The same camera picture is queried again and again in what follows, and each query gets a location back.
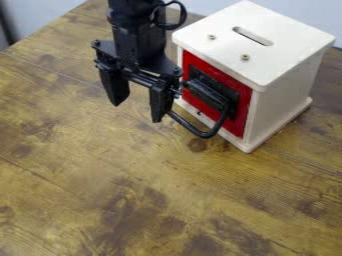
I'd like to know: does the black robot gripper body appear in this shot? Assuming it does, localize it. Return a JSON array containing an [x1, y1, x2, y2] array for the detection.
[[90, 23, 181, 89]]

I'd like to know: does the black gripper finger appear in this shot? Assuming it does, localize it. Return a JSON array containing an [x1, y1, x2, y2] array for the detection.
[[97, 65, 129, 106], [149, 83, 173, 123]]

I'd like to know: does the black metal drawer handle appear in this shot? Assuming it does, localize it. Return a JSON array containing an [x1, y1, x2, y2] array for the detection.
[[168, 65, 239, 139]]

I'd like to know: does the red wooden drawer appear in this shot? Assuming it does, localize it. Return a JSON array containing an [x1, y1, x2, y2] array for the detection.
[[181, 51, 252, 138]]

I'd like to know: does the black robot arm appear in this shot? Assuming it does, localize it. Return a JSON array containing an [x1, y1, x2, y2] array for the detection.
[[92, 0, 186, 123]]

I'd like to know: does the white wooden box cabinet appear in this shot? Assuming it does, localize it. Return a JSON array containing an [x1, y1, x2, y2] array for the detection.
[[172, 0, 335, 153]]

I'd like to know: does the black cable loop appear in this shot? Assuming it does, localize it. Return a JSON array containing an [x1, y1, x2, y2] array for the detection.
[[149, 0, 188, 31]]

